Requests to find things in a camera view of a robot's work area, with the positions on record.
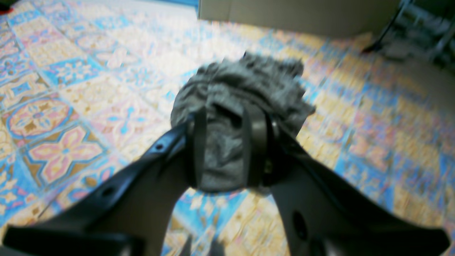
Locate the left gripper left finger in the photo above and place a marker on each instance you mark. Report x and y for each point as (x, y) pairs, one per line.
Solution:
(128, 214)

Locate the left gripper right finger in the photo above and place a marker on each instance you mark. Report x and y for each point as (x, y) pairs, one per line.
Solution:
(322, 214)

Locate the grey t-shirt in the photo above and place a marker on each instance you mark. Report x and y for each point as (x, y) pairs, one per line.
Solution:
(224, 88)

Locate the patterned tablecloth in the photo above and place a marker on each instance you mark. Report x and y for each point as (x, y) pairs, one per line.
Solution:
(87, 86)

